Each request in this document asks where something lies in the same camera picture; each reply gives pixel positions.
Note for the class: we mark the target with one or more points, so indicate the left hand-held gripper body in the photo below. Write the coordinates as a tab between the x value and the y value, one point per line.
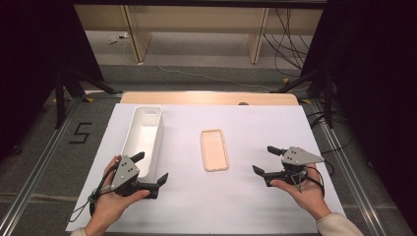
126	172

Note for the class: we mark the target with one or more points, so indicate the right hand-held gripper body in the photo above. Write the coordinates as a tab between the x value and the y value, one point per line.
295	156

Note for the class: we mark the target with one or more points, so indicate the white plastic storage box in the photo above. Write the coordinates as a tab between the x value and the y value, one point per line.
144	137

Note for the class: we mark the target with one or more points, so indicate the beige phone case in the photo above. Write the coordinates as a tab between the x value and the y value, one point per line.
214	150

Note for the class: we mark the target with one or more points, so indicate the person's left hand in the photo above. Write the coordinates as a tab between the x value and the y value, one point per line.
111	206

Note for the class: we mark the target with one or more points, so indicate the person's right hand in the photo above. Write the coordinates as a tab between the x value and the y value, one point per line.
309	196

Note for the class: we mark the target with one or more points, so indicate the yellow tape piece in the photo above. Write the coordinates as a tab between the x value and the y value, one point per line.
306	101
285	80
88	99

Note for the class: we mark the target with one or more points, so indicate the black metal stand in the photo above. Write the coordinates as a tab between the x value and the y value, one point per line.
328	98
59	98

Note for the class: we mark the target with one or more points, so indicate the dark curtain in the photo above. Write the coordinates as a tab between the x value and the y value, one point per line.
377	65
29	49

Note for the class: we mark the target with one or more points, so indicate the light wooden desk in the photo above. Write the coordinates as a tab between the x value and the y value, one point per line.
196	19

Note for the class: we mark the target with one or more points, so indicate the black metal crossbar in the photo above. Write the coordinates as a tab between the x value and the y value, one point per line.
196	4

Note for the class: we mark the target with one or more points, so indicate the aluminium floor rail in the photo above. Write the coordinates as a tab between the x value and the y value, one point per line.
348	170
39	164

